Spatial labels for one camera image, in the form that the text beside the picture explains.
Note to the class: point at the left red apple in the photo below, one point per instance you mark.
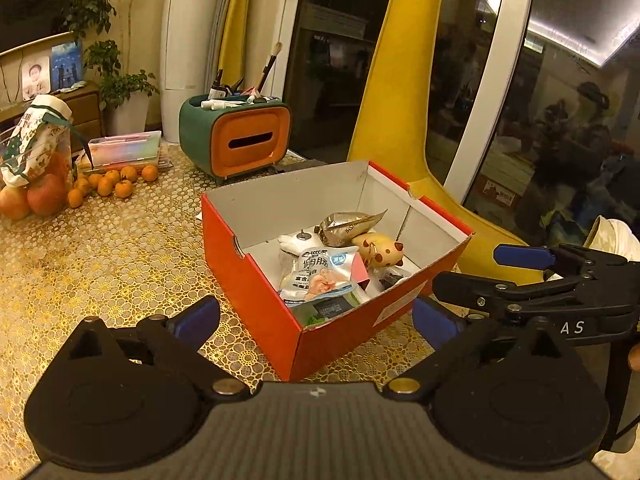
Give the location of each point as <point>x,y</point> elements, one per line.
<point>13,203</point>

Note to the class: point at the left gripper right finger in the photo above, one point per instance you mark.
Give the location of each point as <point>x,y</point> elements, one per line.
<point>457,342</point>

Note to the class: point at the mandarin orange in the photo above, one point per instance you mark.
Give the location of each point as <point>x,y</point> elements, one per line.
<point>123,189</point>
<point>149,173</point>
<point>105,187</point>
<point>75,198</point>

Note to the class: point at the portrait photo frame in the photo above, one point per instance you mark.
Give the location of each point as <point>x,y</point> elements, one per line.
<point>36,77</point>

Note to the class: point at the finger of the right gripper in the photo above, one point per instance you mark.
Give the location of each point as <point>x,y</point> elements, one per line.
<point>564,260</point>
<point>472,291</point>

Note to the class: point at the red apple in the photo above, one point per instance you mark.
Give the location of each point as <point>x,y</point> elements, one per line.
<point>47,195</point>
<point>13,203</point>

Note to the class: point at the pastel plastic storage case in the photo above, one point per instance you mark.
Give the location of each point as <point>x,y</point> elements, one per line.
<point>125,149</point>

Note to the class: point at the white plush keychain toy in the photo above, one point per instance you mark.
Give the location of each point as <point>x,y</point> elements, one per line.
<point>299,242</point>

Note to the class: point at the floral cloth bag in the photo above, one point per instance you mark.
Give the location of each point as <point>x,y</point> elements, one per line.
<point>38,143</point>

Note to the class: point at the right red apple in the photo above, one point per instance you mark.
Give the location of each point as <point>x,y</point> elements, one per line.
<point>47,195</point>

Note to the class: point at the white standing air conditioner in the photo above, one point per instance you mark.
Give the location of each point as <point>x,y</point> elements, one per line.
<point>184,52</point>

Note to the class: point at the yellow spotted plush toy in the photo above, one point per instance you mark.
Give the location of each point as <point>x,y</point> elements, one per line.
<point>378,250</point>

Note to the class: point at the green orange tissue box organizer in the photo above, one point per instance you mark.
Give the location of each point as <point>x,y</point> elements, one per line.
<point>235,135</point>

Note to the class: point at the silver foil packet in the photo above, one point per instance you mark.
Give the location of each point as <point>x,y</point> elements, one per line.
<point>340,228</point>

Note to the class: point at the red cardboard box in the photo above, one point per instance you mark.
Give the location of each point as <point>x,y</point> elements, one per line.
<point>241,226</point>

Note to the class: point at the blue picture card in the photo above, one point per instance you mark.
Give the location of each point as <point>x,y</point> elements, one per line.
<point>66,65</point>

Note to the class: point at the white blue tissue paper pack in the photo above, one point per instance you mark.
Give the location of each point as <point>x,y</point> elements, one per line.
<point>324,310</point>

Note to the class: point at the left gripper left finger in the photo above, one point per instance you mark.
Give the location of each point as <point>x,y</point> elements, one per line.
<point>174,344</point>

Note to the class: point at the potted green plant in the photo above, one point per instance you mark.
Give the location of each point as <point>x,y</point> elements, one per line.
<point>107,29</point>

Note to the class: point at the clear glass fruit bowl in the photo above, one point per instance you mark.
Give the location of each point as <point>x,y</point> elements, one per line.
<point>36,171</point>

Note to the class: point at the white blue sachet packet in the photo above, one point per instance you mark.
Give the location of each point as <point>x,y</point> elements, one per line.
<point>319,273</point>

